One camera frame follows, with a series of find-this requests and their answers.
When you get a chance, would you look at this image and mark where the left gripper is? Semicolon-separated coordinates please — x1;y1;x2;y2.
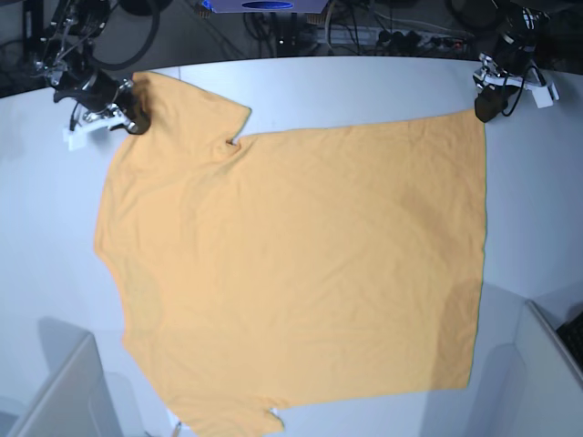
473;53;528;123

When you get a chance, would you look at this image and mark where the right grey partition panel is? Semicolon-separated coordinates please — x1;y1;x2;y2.
483;301;582;436

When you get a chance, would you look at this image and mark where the pencil at bottom edge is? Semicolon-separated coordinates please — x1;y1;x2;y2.
170;422;182;437

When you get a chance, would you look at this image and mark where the left grey partition panel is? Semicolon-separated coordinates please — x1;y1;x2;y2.
7;332;123;437

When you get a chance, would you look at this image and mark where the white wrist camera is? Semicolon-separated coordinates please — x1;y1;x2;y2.
63;104;124;151
498;61;559;108

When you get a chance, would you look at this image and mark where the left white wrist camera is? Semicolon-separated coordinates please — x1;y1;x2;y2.
498;61;559;108

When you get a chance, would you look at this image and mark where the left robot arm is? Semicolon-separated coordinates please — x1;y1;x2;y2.
473;5;559;123

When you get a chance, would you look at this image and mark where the yellow orange T-shirt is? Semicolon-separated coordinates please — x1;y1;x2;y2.
94;73;486;436

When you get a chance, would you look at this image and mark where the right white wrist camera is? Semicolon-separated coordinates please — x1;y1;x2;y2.
63;104;124;151

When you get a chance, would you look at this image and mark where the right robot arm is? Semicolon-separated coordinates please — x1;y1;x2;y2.
34;1;160;136

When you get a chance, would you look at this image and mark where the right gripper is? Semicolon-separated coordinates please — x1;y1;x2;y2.
53;69;151;135

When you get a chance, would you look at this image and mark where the camera black cable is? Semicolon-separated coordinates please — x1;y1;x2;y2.
498;67;532;117
67;97;92;134

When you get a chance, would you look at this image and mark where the grey partition panel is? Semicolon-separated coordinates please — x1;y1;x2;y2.
483;301;582;436
7;332;123;437

